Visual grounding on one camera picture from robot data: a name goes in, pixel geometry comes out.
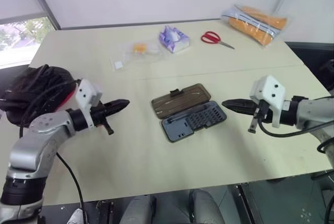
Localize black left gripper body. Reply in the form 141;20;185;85
90;103;115;136

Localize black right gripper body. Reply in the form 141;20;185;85
247;99;273;134

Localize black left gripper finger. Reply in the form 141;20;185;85
105;104;129;117
103;99;130;111

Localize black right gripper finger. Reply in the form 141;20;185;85
224;104;255;116
221;98;255;108

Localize screwdriver bit case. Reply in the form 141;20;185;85
151;82;228;144

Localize small clear labelled zip bag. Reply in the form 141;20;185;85
109;53;137;73

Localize clear bag with yellow item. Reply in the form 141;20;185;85
124;40;168;64

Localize black fabric bag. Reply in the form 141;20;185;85
0;64;80;126

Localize clear bag with orange items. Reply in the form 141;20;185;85
220;4;289;50

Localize purple white tissue pack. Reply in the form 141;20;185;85
158;25;191;54

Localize grey rounded shape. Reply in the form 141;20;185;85
122;194;158;224
188;188;223;224

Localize window with outdoor view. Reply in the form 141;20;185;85
0;16;56;68

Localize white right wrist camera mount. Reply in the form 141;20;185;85
249;75;287;128

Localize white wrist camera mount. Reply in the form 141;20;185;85
75;78;103;131
249;75;287;128

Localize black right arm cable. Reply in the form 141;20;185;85
257;118;334;154

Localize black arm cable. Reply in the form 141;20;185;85
18;78;86;224
257;118;334;154

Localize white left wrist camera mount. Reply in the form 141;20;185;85
75;78;103;131

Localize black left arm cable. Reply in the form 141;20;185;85
18;78;86;224

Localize red handled scissors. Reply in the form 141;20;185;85
200;31;236;50

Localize black table frame bar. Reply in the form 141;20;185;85
234;181;258;224
95;199;116;224

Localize dark window frame post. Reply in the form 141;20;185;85
19;0;62;30

